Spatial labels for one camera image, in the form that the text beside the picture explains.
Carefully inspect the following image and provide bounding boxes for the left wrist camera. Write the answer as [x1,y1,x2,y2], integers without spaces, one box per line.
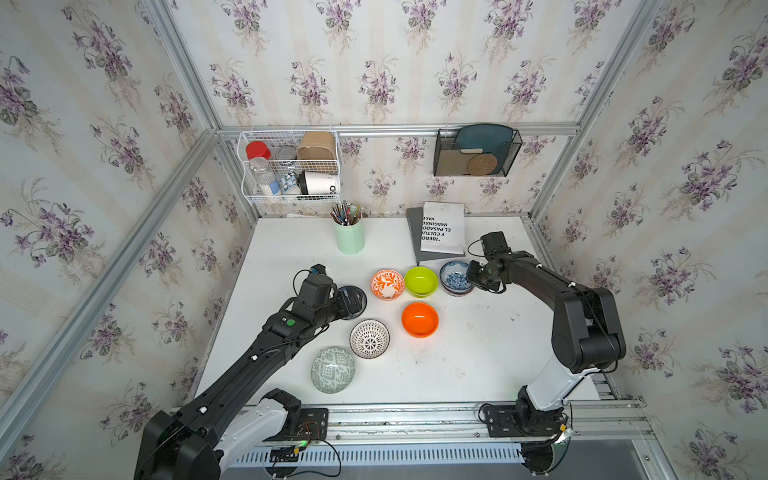
[310,264,327,277]

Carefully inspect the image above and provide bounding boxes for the grey book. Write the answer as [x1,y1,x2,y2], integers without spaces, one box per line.
[406,207,462,266]

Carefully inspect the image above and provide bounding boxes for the plain orange bowl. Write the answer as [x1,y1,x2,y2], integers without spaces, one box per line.
[401,302,439,338]

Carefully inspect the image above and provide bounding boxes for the brown white patterned bowl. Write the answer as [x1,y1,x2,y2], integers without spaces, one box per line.
[349,319,391,360]

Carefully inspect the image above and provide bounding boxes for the white book black lettering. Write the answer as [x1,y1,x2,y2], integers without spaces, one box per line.
[420,202,466,255]

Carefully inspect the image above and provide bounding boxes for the mint green pen cup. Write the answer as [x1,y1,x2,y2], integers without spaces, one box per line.
[334,220,365,255]

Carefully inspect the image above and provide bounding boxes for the round cork coaster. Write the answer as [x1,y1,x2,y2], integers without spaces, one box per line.
[467,153,498,177]

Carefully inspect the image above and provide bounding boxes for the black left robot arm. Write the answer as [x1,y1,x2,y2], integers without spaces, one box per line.
[133,264,367,479]

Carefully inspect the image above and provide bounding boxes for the white ribbed vent strip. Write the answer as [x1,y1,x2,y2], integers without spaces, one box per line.
[227,443,526,468]

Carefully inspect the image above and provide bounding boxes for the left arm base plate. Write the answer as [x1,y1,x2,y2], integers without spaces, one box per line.
[266,408,329,442]

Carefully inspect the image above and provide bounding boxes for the orange floral white bowl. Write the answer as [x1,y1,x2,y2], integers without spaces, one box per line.
[370,269,405,301]

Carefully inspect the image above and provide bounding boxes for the green grey patterned bowl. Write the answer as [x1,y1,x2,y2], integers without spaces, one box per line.
[310,347,356,394]

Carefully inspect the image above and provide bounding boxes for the lime green bowl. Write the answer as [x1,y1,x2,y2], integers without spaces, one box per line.
[404,266,440,298]

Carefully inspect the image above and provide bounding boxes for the red lid jar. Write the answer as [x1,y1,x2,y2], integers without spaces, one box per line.
[245,141,272,160]

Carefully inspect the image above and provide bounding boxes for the pens in cup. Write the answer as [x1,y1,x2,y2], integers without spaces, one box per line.
[331,200,363,227]

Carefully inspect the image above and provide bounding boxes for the white black cylinder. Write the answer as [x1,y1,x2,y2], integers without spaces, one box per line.
[297,170,340,196]

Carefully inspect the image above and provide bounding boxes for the teal plate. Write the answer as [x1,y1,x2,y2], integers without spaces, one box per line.
[454,123,516,176]

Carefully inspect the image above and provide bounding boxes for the black mesh wall holder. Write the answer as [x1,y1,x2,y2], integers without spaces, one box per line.
[432,127,523,178]

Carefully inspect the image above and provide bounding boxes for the clear plastic bottle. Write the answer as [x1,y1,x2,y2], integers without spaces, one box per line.
[249,157,281,197]

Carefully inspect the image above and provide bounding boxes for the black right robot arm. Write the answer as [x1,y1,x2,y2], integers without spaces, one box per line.
[467,251,627,416]

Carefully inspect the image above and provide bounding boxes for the white wire basket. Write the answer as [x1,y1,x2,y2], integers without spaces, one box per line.
[237,128,342,205]

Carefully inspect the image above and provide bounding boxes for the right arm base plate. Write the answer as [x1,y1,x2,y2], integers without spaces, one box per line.
[478,403,569,439]

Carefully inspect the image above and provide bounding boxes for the dark rimmed blue floral bowl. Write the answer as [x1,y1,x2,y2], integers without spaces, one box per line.
[338,285,367,320]

